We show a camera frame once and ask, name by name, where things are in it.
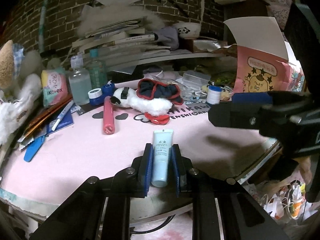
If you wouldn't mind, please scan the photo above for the clear plastic bag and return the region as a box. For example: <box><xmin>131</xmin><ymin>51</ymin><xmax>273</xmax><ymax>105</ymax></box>
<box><xmin>176</xmin><ymin>70</ymin><xmax>210</xmax><ymax>101</ymax></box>

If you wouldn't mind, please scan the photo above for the blue card booklet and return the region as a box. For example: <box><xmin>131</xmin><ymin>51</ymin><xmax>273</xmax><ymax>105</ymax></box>
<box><xmin>47</xmin><ymin>110</ymin><xmax>74</xmax><ymax>135</ymax></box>

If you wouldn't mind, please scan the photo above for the green bottle teal cap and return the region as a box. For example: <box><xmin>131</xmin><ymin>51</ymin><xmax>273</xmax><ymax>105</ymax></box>
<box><xmin>86</xmin><ymin>49</ymin><xmax>108</xmax><ymax>89</ymax></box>

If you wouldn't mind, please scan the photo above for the pink cartoon cardboard box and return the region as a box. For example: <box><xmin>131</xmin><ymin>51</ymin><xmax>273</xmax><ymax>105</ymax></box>
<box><xmin>224</xmin><ymin>16</ymin><xmax>305</xmax><ymax>93</ymax></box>

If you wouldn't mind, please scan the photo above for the white panda bowl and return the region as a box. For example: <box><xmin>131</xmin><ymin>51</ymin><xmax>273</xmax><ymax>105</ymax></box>
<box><xmin>173</xmin><ymin>22</ymin><xmax>201</xmax><ymax>39</ymax></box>

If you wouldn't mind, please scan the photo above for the blue cap white jar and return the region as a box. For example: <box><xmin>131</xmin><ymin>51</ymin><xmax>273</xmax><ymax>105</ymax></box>
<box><xmin>206</xmin><ymin>85</ymin><xmax>222</xmax><ymax>105</ymax></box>

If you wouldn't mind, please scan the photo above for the stack of books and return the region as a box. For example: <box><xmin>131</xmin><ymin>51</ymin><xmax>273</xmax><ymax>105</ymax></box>
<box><xmin>72</xmin><ymin>18</ymin><xmax>190</xmax><ymax>67</ymax></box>

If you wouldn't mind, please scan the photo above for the blue white contact lens case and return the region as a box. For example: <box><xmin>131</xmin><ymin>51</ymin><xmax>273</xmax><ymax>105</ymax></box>
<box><xmin>88</xmin><ymin>83</ymin><xmax>116</xmax><ymax>106</ymax></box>

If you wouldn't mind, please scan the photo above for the white plush toy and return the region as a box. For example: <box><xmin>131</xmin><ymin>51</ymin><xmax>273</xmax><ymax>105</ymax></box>
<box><xmin>1</xmin><ymin>74</ymin><xmax>42</xmax><ymax>146</ymax></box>

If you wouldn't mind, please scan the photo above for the navy red plush costume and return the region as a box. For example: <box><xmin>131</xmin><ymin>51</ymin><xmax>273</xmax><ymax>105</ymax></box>
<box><xmin>136</xmin><ymin>79</ymin><xmax>183</xmax><ymax>105</ymax></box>

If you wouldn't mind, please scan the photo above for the brown plush toy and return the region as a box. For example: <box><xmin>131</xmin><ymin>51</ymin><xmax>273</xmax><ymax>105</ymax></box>
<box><xmin>0</xmin><ymin>40</ymin><xmax>24</xmax><ymax>89</ymax></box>

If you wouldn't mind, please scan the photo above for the light blue cream tube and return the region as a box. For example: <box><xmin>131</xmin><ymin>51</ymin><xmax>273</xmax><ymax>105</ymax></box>
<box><xmin>151</xmin><ymin>129</ymin><xmax>174</xmax><ymax>188</ymax></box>

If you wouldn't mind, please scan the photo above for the pink desk mat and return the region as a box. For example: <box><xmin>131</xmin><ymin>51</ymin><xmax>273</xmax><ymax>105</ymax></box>
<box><xmin>1</xmin><ymin>103</ymin><xmax>277</xmax><ymax>217</ymax></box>

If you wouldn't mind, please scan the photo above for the clear bottle white cap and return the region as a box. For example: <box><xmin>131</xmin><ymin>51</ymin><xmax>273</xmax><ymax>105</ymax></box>
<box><xmin>69</xmin><ymin>54</ymin><xmax>92</xmax><ymax>106</ymax></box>

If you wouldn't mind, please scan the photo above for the white fluffy fur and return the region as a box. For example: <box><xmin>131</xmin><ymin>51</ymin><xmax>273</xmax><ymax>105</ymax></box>
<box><xmin>76</xmin><ymin>5</ymin><xmax>165</xmax><ymax>37</ymax></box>

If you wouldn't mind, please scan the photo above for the purple cloth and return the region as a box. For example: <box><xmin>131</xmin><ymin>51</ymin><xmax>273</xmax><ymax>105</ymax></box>
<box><xmin>153</xmin><ymin>27</ymin><xmax>179</xmax><ymax>50</ymax></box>

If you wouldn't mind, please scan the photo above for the Kotex pad pack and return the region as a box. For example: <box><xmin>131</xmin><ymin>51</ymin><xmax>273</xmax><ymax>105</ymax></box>
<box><xmin>41</xmin><ymin>67</ymin><xmax>68</xmax><ymax>107</ymax></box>

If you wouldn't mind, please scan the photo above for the pink cylindrical tube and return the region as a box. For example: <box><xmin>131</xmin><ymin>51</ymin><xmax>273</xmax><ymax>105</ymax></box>
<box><xmin>103</xmin><ymin>96</ymin><xmax>116</xmax><ymax>135</ymax></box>

